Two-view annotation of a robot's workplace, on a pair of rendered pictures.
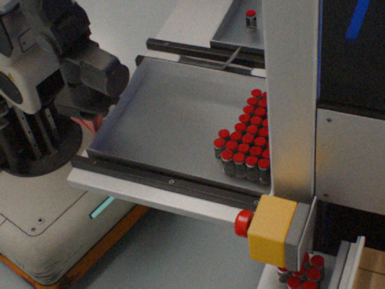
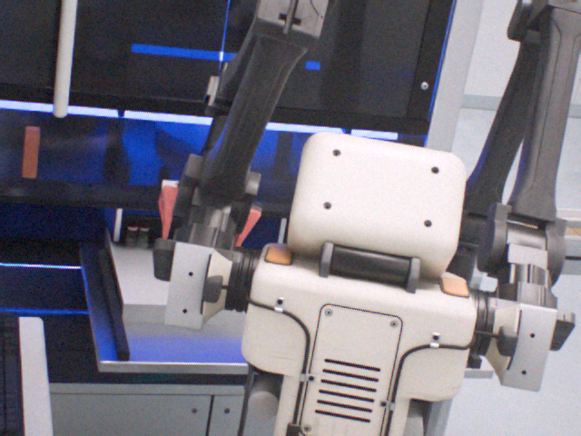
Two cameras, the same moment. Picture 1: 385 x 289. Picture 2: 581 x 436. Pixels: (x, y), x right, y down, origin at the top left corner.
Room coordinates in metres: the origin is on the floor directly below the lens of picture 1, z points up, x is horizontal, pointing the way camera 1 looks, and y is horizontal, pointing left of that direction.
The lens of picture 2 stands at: (2.39, 1.18, 1.79)
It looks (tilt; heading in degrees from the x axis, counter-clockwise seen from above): 21 degrees down; 224
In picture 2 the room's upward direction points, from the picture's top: 10 degrees clockwise
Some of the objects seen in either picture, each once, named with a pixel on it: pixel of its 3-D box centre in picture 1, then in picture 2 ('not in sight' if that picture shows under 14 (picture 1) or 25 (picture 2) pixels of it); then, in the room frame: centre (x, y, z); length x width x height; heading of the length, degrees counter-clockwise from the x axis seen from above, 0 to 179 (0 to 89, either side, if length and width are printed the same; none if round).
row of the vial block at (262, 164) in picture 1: (278, 138); not in sight; (0.79, -0.15, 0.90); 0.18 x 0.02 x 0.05; 150
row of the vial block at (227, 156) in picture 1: (243, 131); not in sight; (0.83, -0.09, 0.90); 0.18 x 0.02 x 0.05; 150
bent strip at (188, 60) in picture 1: (207, 56); not in sight; (1.04, -0.06, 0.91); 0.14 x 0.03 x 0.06; 61
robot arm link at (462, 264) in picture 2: (78, 62); (457, 261); (0.89, 0.17, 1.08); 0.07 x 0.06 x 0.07; 46
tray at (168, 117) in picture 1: (199, 124); not in sight; (0.87, -0.02, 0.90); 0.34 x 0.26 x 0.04; 60
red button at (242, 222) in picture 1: (248, 224); not in sight; (0.56, -0.06, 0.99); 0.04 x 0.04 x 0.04; 61
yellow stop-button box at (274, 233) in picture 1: (278, 232); not in sight; (0.54, -0.10, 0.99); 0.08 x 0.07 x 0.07; 61
